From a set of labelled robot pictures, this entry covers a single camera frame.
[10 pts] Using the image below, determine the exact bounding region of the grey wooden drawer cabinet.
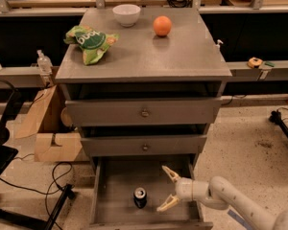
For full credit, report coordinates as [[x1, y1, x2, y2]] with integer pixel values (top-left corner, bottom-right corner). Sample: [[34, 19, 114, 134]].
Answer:
[[55, 6, 233, 230]]

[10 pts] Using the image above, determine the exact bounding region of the blue pepsi can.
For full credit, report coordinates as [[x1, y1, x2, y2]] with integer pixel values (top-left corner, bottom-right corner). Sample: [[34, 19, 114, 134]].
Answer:
[[133, 187, 147, 209]]

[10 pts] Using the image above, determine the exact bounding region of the black chair frame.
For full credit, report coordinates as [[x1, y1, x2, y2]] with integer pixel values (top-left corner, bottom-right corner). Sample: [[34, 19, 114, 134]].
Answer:
[[0, 80, 75, 230]]

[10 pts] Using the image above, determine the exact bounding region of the green small object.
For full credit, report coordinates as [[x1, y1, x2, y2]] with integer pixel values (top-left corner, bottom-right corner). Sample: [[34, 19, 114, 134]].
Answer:
[[265, 61, 275, 67]]

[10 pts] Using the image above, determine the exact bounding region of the grey open bottom drawer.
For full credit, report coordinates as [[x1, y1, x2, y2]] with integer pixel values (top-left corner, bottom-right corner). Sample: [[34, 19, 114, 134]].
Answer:
[[89, 155, 213, 230]]

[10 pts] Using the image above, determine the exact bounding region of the white ceramic bowl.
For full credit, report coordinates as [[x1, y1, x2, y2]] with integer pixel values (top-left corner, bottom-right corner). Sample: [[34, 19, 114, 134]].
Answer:
[[112, 4, 141, 27]]

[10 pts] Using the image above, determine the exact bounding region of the cardboard box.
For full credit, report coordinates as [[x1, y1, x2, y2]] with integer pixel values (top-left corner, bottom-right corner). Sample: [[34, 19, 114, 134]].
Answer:
[[14, 86, 88, 162]]

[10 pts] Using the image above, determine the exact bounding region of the grey middle drawer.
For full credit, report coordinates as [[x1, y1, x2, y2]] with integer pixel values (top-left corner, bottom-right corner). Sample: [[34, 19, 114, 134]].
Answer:
[[81, 135, 206, 157]]

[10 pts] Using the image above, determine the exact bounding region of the clear plastic bottle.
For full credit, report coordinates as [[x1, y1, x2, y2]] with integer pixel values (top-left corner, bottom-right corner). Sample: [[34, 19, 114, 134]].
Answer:
[[36, 50, 53, 74]]

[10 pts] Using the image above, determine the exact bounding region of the black stand right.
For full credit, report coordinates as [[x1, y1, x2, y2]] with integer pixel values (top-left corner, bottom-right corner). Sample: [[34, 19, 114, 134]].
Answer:
[[269, 111, 288, 139]]

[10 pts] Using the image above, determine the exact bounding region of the orange fruit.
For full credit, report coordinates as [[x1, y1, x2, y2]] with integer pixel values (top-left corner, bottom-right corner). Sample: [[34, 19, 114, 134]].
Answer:
[[153, 16, 172, 36]]

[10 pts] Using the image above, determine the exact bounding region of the green chip bag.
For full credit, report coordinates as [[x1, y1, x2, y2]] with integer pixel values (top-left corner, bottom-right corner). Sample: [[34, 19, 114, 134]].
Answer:
[[64, 25, 119, 65]]

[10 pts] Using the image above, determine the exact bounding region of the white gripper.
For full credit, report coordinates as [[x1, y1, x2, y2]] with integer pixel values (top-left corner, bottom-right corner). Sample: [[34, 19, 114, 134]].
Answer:
[[156, 166, 209, 212]]

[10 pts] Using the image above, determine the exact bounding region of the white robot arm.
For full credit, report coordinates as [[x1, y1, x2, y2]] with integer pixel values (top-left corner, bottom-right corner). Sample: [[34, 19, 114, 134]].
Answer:
[[156, 166, 288, 230]]

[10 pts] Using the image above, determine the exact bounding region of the grey top drawer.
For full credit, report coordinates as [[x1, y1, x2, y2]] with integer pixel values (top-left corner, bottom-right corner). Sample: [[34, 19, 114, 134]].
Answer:
[[65, 98, 221, 127]]

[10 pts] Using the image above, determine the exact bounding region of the small white pump bottle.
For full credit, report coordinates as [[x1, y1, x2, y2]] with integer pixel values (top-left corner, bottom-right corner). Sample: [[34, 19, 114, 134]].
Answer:
[[216, 39, 224, 50]]

